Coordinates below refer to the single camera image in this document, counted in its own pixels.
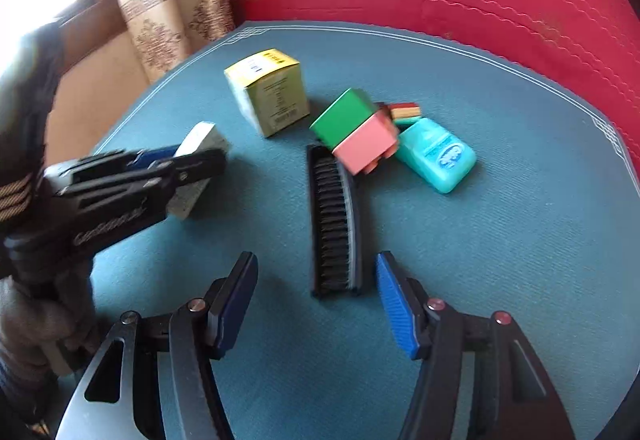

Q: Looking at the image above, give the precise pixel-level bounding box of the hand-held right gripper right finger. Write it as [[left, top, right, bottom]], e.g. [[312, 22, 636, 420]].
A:
[[375, 251, 576, 440]]

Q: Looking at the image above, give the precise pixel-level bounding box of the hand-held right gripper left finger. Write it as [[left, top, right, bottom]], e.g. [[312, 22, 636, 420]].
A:
[[55, 251, 260, 440]]

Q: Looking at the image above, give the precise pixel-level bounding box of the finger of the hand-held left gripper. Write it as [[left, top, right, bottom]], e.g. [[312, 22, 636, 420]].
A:
[[57, 151, 227, 211], [72, 146, 180, 183]]

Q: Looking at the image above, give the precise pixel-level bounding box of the white and green barcoded carton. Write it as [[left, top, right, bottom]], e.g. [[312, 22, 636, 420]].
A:
[[167, 121, 232, 221]]

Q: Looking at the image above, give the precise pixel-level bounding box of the yellow and green carton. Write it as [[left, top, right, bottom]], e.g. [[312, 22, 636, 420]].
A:
[[224, 48, 310, 139]]

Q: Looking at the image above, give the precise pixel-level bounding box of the black bristle brush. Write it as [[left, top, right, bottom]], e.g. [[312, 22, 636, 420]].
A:
[[305, 143, 373, 301]]

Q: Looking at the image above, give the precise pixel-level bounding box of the teal dental floss case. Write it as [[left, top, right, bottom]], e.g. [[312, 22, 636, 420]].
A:
[[397, 117, 477, 195]]

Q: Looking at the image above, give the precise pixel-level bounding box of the green and pink toy block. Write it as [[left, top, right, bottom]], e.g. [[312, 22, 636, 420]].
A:
[[310, 88, 401, 177]]

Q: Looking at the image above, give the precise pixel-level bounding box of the rainbow striped eraser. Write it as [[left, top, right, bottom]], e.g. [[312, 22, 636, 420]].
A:
[[389, 102, 422, 125]]

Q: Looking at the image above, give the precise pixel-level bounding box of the person's left hand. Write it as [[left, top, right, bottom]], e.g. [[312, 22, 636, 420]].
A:
[[0, 265, 103, 377]]

